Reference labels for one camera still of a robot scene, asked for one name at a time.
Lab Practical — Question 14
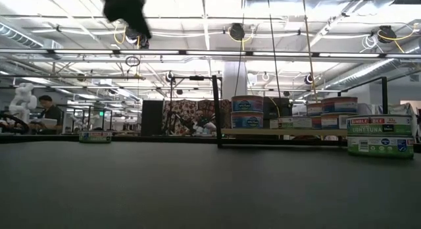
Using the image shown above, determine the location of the person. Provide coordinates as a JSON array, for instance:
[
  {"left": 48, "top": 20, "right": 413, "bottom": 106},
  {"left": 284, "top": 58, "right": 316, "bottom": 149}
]
[
  {"left": 189, "top": 109, "right": 218, "bottom": 137},
  {"left": 31, "top": 94, "right": 65, "bottom": 135}
]

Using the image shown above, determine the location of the red patterned cloth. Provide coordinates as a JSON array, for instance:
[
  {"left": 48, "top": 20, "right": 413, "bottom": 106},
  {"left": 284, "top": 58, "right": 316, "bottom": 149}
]
[{"left": 163, "top": 99, "right": 233, "bottom": 137}]

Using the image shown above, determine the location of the black hanging cord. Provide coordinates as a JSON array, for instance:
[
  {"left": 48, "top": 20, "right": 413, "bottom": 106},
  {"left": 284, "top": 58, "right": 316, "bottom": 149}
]
[{"left": 265, "top": 0, "right": 283, "bottom": 100}]

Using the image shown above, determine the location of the black panel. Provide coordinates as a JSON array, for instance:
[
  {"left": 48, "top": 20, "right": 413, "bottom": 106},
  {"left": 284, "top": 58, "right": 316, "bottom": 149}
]
[{"left": 141, "top": 99, "right": 164, "bottom": 137}]

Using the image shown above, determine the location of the black metal stand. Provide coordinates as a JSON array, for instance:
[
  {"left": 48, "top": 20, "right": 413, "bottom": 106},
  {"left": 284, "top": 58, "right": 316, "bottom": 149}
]
[{"left": 338, "top": 76, "right": 389, "bottom": 100}]

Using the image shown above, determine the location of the black perforated computer case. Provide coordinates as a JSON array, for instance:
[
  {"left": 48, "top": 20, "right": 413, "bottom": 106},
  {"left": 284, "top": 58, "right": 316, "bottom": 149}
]
[{"left": 262, "top": 97, "right": 293, "bottom": 118}]

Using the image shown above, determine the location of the yellow hanging cord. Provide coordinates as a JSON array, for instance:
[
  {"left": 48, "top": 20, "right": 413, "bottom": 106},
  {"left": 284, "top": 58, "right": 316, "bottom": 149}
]
[{"left": 301, "top": 0, "right": 319, "bottom": 103}]

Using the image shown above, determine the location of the white robot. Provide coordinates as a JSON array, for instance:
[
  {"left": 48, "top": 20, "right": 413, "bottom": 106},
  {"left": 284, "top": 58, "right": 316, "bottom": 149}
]
[{"left": 9, "top": 82, "right": 38, "bottom": 124}]

